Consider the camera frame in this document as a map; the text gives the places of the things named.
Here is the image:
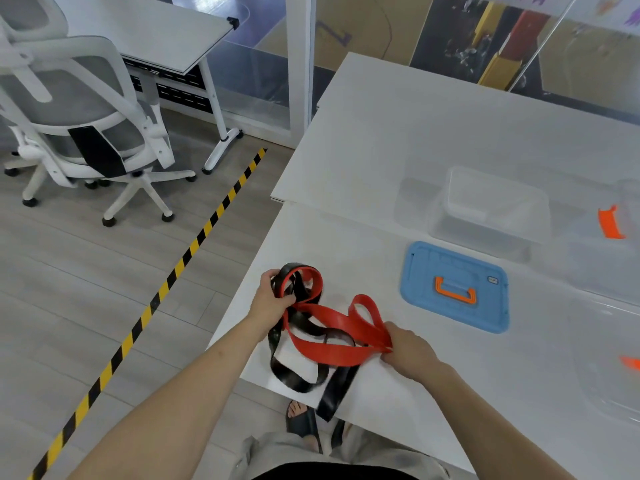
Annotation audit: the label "person's right hand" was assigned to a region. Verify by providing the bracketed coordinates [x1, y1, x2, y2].
[381, 322, 442, 383]

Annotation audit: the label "person's left hand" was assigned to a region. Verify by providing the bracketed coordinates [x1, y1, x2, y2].
[247, 269, 297, 342]

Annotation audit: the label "red resistance band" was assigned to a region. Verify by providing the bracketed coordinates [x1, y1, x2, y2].
[279, 267, 394, 368]

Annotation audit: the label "black resistance band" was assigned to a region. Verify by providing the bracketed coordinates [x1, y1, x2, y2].
[268, 263, 362, 423]

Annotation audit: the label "person's right forearm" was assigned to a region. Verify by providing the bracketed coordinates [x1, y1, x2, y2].
[416, 361, 578, 480]

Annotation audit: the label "person's left forearm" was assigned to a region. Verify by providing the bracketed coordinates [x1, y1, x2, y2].
[67, 318, 268, 480]

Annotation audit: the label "grey shorts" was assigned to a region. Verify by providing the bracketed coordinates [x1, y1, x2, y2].
[229, 424, 452, 480]

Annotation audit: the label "black sandal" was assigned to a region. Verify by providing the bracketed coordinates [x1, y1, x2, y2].
[285, 400, 324, 454]

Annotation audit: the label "yellow black hazard tape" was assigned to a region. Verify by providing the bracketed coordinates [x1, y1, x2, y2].
[27, 147, 268, 480]

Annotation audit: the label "black shirt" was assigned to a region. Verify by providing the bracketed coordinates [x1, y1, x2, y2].
[251, 462, 419, 480]

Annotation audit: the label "small clear plastic container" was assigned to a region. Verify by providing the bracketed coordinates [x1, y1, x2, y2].
[430, 166, 552, 246]

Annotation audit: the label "large clear plastic box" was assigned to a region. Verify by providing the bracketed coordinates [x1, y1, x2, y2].
[549, 179, 640, 306]

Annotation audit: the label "clear plastic box lid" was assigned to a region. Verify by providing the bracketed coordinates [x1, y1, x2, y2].
[569, 300, 640, 426]

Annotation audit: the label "orange box latch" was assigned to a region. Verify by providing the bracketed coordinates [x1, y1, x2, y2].
[598, 205, 626, 240]

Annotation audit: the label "white mesh office chair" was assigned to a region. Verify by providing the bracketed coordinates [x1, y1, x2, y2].
[0, 0, 197, 228]

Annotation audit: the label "white desk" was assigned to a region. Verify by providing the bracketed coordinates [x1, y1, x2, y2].
[49, 0, 245, 176]

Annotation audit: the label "blue lid with orange handle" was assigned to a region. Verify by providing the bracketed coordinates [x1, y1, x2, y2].
[400, 241, 511, 334]

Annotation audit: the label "black cable tray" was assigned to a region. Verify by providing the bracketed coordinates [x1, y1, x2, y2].
[122, 57, 214, 115]

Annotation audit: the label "white partition post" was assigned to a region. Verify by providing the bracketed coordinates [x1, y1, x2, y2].
[285, 0, 318, 146]

